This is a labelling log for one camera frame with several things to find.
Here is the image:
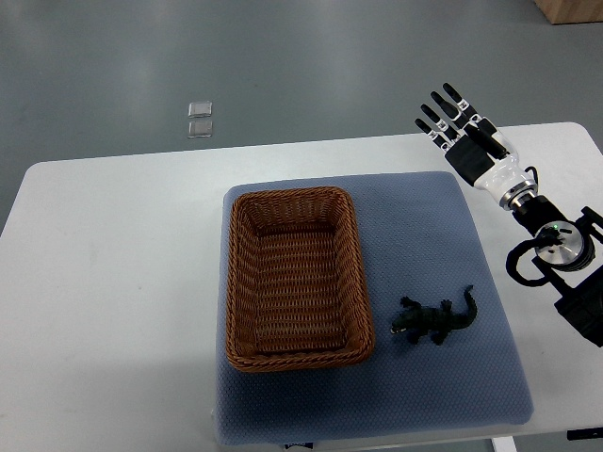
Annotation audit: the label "wooden furniture corner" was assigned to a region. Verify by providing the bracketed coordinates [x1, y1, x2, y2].
[534, 0, 602, 24]

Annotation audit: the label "brown wicker basket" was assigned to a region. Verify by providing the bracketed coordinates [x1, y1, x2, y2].
[225, 186, 375, 373]

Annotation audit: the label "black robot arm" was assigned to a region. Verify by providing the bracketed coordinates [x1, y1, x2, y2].
[505, 192, 602, 347]

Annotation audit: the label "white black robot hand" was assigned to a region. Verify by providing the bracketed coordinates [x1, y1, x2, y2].
[415, 83, 538, 211]

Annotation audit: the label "black table bracket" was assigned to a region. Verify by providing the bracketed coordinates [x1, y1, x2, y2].
[566, 428, 603, 441]

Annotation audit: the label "dark toy crocodile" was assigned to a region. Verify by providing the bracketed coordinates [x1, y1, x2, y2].
[390, 285, 478, 346]

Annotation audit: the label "blue grey cushion mat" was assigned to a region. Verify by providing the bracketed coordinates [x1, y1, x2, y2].
[214, 171, 533, 445]

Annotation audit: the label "upper floor socket plate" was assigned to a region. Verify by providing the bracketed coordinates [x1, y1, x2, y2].
[187, 101, 213, 118]

